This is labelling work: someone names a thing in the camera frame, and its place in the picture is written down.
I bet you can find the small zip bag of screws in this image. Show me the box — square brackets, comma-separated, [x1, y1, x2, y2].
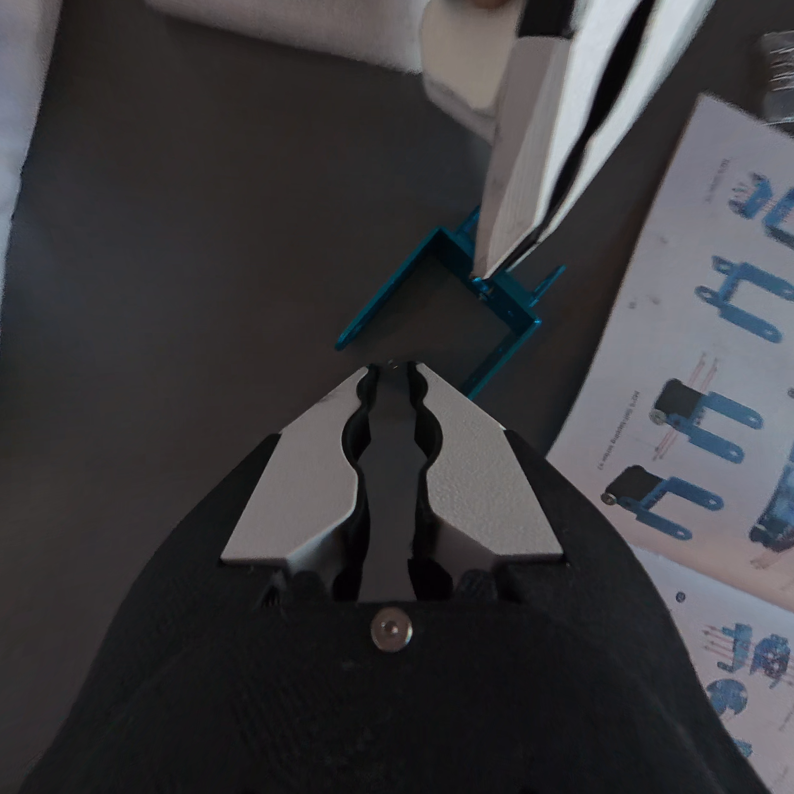
[757, 32, 794, 136]

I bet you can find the blue metal U bracket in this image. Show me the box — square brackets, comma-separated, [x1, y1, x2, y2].
[456, 206, 567, 300]
[335, 226, 542, 403]

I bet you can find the white foam packing block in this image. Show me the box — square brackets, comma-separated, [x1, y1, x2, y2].
[144, 0, 430, 73]

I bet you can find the assembly instruction booklet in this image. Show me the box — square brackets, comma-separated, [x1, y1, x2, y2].
[548, 93, 794, 794]

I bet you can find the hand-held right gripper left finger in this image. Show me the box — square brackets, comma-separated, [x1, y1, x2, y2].
[220, 365, 379, 598]

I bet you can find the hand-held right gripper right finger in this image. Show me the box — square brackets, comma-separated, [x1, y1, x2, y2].
[408, 360, 566, 600]

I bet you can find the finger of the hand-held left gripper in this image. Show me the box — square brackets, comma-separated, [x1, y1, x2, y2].
[507, 0, 718, 269]
[474, 0, 647, 281]

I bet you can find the dark grey desk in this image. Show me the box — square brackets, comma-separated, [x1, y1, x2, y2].
[0, 0, 794, 794]

